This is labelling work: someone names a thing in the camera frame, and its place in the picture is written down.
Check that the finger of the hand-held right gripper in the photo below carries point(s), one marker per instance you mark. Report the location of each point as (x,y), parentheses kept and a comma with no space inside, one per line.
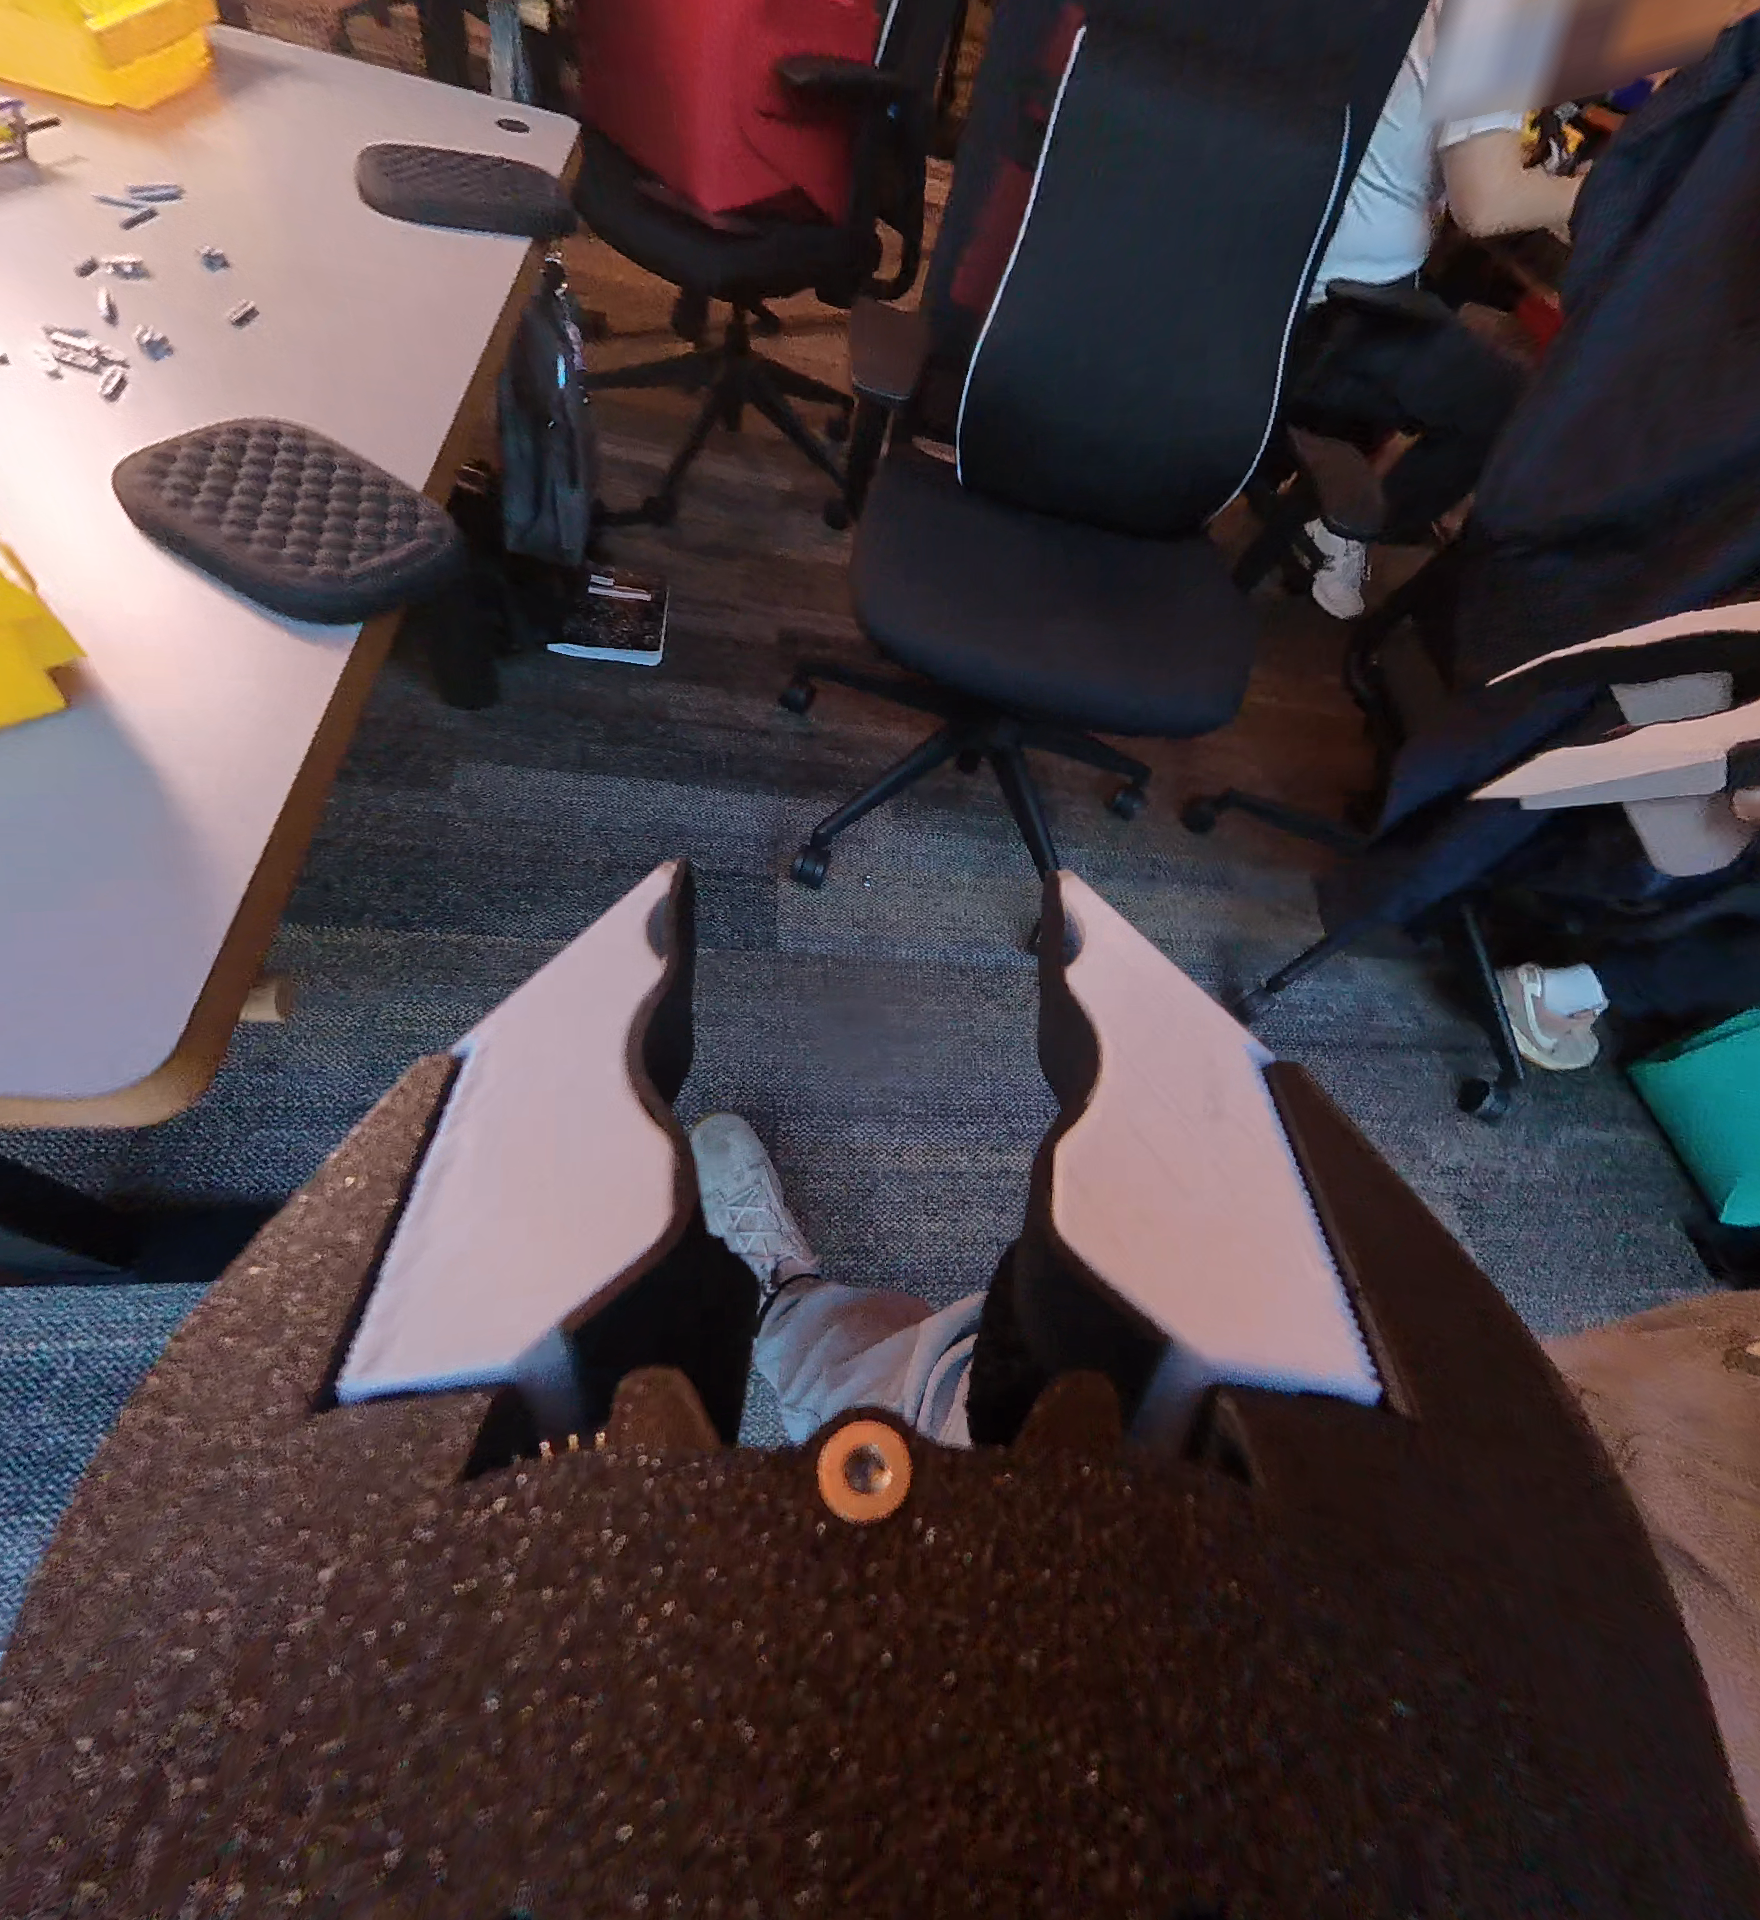
(1613,766)
(1648,635)

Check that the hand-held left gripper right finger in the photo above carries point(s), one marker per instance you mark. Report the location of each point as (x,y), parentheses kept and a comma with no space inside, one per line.
(1194,1201)

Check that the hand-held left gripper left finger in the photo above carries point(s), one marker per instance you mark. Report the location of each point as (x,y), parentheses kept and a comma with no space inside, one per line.
(506,1201)

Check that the person's white shoe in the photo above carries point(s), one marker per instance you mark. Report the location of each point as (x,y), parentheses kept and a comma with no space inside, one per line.
(744,1201)

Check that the white sandal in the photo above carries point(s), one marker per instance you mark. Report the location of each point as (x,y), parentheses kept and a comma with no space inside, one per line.
(1548,1014)

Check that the dark blue jacket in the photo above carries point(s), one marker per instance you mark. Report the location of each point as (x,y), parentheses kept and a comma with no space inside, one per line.
(1691,377)

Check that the green flat bag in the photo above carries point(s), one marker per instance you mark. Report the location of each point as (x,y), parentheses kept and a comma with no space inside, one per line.
(1752,1110)

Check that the person's grey trouser leg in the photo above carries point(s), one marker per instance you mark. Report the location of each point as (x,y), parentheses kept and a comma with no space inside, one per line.
(865,1353)

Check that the black printed book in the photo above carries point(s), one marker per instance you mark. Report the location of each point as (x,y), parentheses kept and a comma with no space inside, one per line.
(611,615)

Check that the black chair with white piping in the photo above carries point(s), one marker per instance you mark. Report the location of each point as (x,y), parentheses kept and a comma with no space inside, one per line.
(1120,300)

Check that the black mesh pad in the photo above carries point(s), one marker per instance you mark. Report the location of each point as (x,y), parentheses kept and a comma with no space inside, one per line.
(469,191)
(290,516)

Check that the dark grey backpack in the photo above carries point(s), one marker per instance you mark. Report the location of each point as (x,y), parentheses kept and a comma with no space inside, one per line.
(546,421)

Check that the black office chair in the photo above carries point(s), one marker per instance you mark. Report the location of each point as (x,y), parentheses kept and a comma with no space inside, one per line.
(730,256)

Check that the yellow bin with blue pins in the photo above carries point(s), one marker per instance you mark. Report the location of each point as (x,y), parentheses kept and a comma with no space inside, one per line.
(99,45)

